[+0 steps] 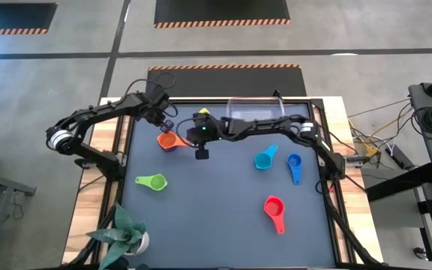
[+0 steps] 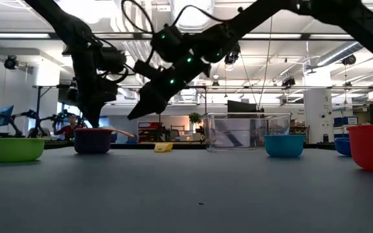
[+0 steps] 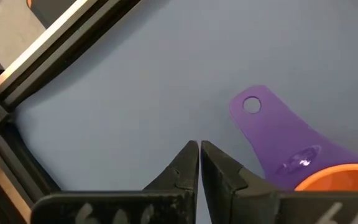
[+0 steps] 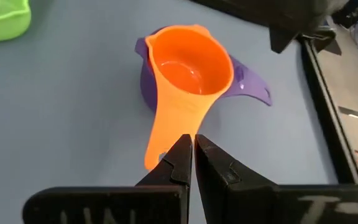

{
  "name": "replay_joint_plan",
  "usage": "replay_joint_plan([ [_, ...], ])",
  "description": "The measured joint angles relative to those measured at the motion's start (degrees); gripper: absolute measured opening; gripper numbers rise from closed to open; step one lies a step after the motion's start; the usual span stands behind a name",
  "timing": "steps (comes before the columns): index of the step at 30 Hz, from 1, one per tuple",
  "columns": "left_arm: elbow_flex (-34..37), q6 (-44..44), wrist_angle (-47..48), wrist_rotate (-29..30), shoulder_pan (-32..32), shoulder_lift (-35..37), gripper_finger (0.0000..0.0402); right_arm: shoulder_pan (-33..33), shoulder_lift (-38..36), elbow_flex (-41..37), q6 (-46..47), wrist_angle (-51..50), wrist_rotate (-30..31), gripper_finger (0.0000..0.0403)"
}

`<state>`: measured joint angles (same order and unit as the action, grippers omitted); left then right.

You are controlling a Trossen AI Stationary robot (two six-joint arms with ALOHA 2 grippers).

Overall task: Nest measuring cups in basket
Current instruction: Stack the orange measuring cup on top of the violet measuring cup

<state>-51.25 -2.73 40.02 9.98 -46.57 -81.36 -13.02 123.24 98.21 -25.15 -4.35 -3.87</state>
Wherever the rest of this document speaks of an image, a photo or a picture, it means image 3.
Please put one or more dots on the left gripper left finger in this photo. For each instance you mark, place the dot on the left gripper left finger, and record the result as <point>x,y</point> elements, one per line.
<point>166,205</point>

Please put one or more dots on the purple measuring cup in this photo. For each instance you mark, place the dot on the purple measuring cup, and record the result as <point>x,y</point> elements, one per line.
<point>275,133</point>

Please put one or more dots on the orange measuring cup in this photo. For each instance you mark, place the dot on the orange measuring cup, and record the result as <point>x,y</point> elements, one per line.
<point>343,179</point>

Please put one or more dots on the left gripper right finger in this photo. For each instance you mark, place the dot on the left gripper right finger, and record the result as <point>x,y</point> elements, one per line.
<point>244,202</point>

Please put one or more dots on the grey table mat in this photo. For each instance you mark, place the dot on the grey table mat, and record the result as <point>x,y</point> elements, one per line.
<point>166,77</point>

